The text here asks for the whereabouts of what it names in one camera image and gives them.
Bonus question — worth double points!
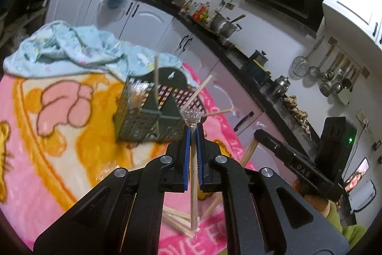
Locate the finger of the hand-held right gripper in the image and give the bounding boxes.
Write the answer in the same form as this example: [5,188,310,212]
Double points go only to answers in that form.
[254,129,299,167]

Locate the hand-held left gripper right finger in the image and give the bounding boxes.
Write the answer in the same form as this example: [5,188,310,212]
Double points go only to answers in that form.
[195,124,350,255]

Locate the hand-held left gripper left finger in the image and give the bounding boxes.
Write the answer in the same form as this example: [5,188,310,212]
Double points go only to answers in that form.
[33,126,191,255]

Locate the wooden chopstick pair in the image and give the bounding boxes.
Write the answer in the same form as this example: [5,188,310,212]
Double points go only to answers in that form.
[180,107,202,236]
[203,140,259,220]
[203,108,233,118]
[179,74,213,112]

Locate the dark green utensil basket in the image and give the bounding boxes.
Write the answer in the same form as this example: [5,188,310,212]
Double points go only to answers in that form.
[115,67,205,143]

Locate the pile of chopsticks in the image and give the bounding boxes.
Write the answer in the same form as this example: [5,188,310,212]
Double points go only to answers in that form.
[163,207,199,239]

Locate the person's right forearm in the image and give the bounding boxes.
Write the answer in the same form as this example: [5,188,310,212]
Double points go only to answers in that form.
[324,200,367,250]

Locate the person's right hand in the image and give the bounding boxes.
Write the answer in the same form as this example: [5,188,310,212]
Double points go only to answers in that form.
[294,178,330,215]

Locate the lit phone screen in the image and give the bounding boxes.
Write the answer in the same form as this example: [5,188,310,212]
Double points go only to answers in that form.
[345,158,370,193]

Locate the bunch of garlic bulbs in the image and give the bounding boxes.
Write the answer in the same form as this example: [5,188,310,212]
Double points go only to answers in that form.
[283,95,308,130]

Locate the stainless steel kettle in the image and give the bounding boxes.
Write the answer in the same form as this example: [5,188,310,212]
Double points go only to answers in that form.
[273,76,291,96]

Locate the dark blue pot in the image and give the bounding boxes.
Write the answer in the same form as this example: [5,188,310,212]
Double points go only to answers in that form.
[248,49,271,85]

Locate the row of hanging ladles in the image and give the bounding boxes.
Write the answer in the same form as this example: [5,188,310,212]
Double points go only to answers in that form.
[309,37,371,106]

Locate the pink printed blanket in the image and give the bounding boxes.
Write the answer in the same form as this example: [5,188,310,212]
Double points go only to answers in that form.
[0,62,260,255]

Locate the stainless steel stockpot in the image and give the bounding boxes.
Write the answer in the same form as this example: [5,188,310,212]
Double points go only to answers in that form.
[210,12,246,38]

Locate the group of condiment bottles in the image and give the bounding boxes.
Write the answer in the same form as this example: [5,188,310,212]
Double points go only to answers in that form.
[179,0,211,23]

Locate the white upper cabinet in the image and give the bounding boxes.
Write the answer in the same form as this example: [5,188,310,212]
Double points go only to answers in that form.
[322,0,382,52]

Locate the light blue towel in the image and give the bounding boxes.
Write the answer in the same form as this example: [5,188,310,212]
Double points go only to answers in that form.
[3,20,197,88]

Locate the wire mesh strainer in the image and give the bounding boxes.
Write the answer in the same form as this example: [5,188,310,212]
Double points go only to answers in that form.
[291,36,325,76]

